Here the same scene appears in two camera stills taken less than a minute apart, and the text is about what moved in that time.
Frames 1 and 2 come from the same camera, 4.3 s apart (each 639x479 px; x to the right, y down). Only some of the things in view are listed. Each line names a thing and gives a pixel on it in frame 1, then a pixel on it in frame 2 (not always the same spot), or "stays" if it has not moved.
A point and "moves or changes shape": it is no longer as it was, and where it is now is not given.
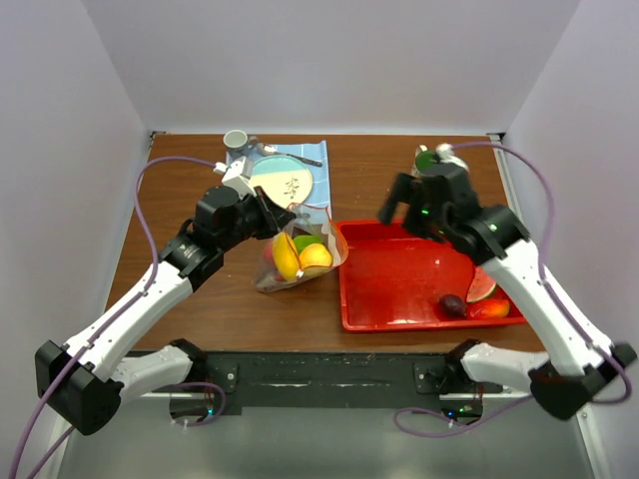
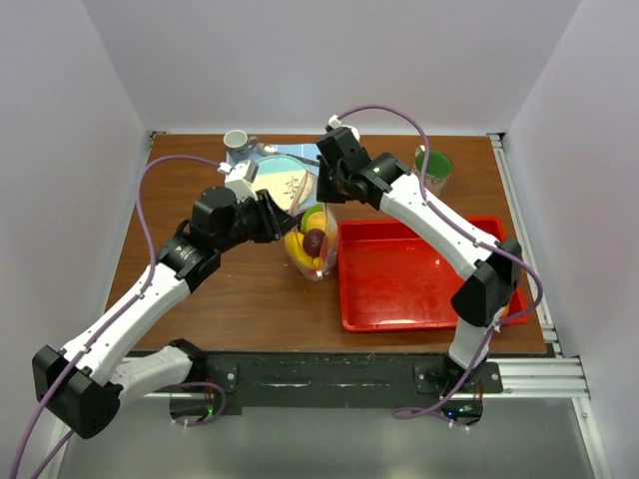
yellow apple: [316, 254] → [317, 220]
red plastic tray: [391, 279] stays
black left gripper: [274, 217] stays
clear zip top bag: [307, 246] moves or changes shape
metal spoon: [272, 150] stays
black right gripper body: [420, 221] → [330, 184]
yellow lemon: [286, 256] → [295, 243]
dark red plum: [451, 307] → [314, 240]
